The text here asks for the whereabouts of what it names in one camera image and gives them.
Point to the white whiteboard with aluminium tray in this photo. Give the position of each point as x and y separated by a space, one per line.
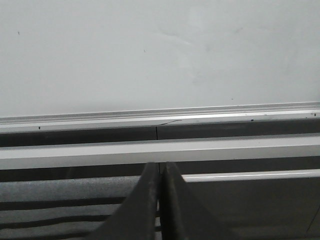
80 64

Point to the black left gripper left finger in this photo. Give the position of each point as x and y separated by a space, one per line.
135 218

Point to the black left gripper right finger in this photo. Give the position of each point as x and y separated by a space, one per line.
182 215

